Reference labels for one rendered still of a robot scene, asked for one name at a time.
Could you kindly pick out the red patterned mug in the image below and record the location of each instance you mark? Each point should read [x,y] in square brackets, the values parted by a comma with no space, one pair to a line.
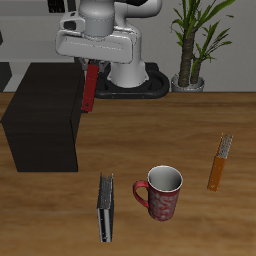
[162,193]

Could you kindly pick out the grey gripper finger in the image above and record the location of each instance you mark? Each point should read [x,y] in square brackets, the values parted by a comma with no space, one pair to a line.
[103,64]
[83,62]

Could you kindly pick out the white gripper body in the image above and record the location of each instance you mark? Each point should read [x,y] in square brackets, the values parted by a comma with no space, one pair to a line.
[96,46]

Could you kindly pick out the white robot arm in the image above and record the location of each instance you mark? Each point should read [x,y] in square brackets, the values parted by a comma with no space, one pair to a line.
[128,60]

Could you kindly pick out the pot plant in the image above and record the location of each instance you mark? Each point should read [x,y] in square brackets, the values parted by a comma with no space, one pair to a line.
[192,43]

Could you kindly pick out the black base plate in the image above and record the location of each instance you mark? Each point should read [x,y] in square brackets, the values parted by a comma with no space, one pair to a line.
[156,87]

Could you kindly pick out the dark wooden cabinet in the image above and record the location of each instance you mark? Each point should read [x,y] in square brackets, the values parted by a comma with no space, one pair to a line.
[43,116]

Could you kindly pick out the black book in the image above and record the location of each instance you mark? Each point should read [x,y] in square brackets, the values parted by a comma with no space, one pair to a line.
[106,206]

